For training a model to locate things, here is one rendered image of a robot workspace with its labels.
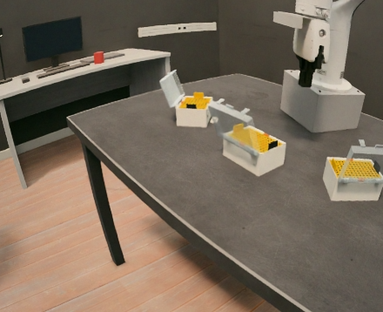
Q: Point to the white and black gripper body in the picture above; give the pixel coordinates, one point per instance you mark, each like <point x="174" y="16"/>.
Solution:
<point x="307" y="40"/>

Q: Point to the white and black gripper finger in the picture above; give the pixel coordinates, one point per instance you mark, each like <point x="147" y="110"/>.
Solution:
<point x="309" y="69"/>
<point x="301" y="65"/>

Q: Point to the yellow plate with black holes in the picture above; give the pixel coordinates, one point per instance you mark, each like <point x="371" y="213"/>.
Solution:
<point x="337" y="166"/>
<point x="266" y="143"/>
<point x="198" y="102"/>

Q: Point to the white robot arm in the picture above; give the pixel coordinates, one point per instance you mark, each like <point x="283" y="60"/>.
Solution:
<point x="339" y="16"/>

